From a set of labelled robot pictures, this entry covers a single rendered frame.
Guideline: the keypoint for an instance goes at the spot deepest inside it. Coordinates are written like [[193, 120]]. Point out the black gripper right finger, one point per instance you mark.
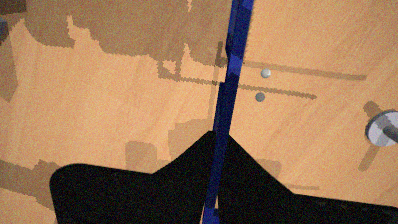
[[248, 194]]

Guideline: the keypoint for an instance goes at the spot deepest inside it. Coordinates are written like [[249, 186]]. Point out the grey post on round base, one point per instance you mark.
[[382, 130]]

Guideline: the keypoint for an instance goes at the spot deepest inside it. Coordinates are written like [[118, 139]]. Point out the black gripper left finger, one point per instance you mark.
[[175, 194]]

